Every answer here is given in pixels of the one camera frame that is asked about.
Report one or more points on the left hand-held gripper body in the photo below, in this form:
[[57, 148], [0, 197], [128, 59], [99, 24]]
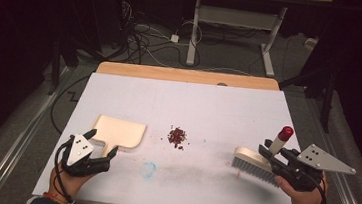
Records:
[[80, 149]]

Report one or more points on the pile of red crumbs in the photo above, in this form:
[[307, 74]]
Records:
[[177, 137]]

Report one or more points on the person's right hand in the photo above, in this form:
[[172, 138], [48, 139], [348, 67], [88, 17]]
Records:
[[306, 203]]

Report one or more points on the black metal stand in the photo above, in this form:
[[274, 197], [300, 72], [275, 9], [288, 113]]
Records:
[[55, 66], [328, 96]]

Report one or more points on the white power adapter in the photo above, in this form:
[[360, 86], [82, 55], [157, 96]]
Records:
[[174, 38]]

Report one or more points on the person's left hand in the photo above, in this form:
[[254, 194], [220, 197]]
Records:
[[65, 184]]

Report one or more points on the beige dustpan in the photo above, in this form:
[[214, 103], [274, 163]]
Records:
[[121, 131]]

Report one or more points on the metal floor rail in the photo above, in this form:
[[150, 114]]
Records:
[[18, 133], [338, 184]]

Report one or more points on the white-framed desk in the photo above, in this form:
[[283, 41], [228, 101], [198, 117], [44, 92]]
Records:
[[237, 18]]

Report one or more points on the white table mat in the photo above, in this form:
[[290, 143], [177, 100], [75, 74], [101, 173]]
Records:
[[201, 110]]

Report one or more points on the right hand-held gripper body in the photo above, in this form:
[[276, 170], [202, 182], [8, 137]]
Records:
[[320, 160]]

